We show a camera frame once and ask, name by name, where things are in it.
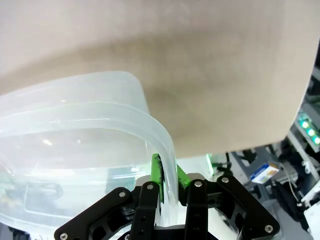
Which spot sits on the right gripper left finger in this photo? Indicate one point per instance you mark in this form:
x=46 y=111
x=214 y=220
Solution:
x=145 y=212

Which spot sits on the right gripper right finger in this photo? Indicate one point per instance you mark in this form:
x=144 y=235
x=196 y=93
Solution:
x=225 y=205

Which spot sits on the clear plastic bin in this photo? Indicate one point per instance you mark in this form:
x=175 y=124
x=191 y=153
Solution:
x=75 y=112

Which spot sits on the blue and white carton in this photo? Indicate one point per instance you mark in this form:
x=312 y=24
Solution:
x=265 y=173

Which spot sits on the white equipment box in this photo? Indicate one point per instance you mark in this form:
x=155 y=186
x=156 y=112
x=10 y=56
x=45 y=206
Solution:
x=312 y=215

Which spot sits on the device with green lights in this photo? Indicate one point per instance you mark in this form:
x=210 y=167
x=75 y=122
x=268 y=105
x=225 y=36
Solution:
x=308 y=127

